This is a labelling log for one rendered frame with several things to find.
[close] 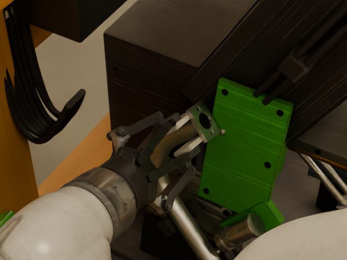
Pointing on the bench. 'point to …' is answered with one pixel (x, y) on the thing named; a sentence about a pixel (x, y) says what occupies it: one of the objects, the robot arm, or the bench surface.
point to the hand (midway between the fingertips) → (186, 132)
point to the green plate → (244, 147)
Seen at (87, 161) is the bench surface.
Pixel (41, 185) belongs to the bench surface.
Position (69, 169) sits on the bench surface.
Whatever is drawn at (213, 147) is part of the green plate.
